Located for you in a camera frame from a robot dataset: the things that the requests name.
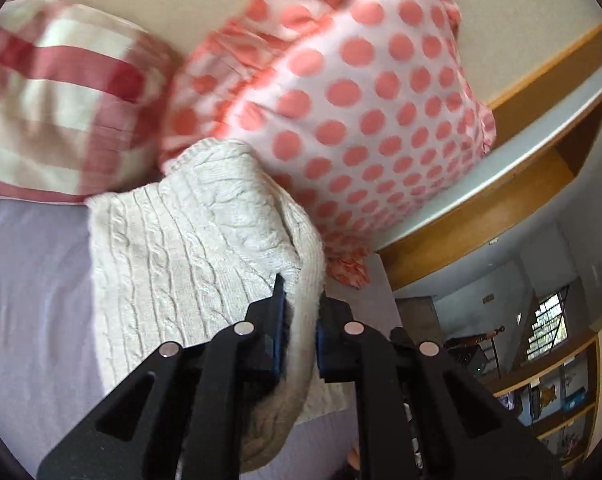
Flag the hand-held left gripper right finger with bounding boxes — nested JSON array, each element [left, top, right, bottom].
[[317, 294, 564, 480]]

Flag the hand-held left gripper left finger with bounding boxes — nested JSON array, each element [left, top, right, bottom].
[[36, 274, 288, 480]]

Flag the cream cable-knit sweater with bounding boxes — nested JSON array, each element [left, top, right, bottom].
[[85, 139, 327, 474]]

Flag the barred window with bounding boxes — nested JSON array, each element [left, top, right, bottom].
[[523, 285, 572, 363]]

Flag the wooden bookshelf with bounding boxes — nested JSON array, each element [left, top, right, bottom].
[[486, 332, 602, 466]]

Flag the pink polka dot pillow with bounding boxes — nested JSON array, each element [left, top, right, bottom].
[[158, 0, 498, 288]]

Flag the wooden headboard shelf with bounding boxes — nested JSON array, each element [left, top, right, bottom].
[[376, 20, 602, 291]]

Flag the red checked pillow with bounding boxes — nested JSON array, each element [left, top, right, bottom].
[[0, 0, 184, 203]]

